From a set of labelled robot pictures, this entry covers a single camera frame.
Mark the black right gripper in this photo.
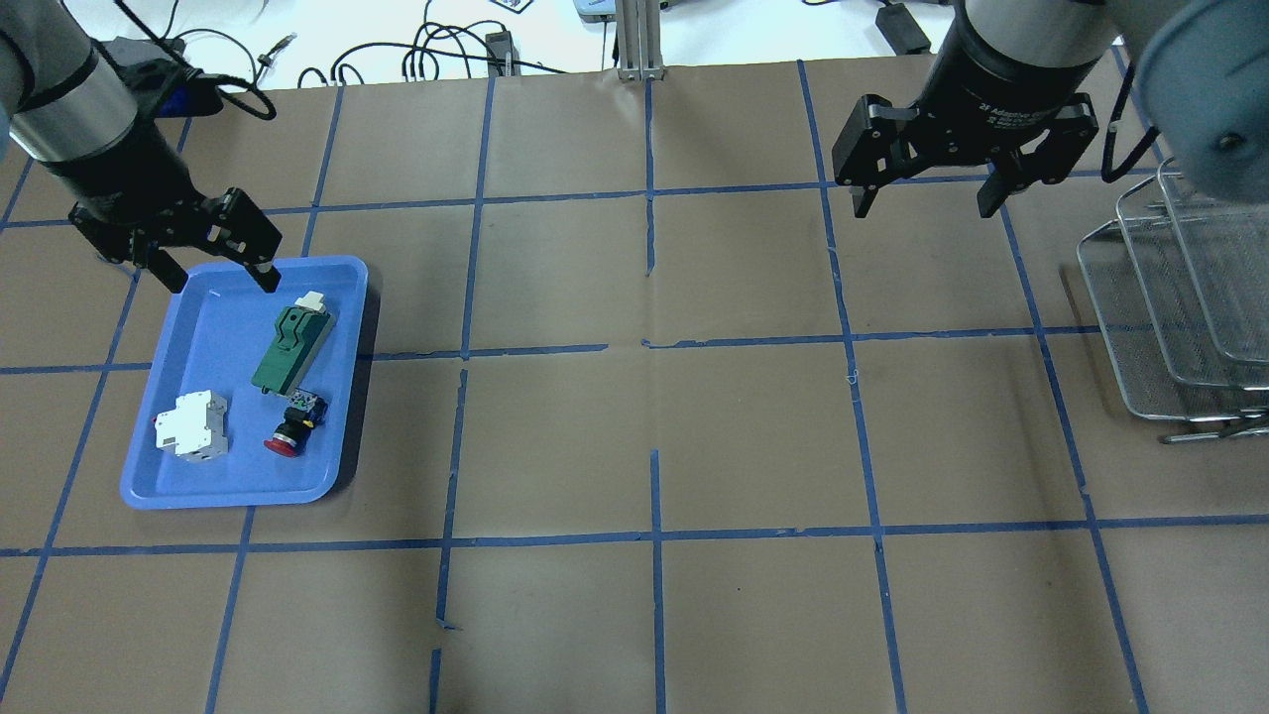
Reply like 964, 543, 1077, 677
831, 20, 1096, 219

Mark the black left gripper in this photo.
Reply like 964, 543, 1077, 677
41, 126, 282, 295

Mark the red emergency stop button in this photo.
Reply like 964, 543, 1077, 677
263, 391, 329, 458

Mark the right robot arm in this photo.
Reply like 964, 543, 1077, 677
831, 1, 1268, 218

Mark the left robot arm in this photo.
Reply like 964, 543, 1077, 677
1, 1, 282, 294

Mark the blue plastic tray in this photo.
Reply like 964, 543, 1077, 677
119, 256, 369, 510

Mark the black power adapter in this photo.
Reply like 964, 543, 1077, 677
873, 1, 931, 56

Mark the white circuit breaker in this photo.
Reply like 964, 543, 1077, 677
154, 391, 228, 464

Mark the green electrical switch module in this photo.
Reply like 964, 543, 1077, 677
251, 290, 335, 397

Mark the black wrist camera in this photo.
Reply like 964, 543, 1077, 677
91, 37, 225, 118

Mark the wire mesh shelf rack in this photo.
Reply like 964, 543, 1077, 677
1076, 159, 1268, 443

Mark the aluminium profile post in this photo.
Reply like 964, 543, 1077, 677
615, 0, 665, 81

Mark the black cable bundle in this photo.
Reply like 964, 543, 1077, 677
297, 0, 569, 88

